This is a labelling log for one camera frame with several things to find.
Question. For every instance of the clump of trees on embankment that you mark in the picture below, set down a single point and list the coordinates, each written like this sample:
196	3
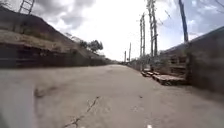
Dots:
95	45

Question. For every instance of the grey concrete road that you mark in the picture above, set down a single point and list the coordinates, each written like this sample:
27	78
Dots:
110	96

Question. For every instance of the row of utility poles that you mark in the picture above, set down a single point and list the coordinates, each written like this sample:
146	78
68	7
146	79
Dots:
154	33

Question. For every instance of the flat wooden pallets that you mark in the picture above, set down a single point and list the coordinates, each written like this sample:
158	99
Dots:
168	79

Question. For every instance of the upright stack of wooden pallets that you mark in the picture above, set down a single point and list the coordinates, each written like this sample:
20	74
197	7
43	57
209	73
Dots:
176	63

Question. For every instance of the metal lattice pylon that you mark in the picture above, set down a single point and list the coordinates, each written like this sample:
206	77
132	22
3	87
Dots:
26	6

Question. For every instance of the dark retaining wall with embankment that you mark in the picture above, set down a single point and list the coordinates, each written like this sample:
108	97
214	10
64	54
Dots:
40	53

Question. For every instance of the long grey concrete wall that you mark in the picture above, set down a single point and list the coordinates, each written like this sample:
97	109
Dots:
206	60

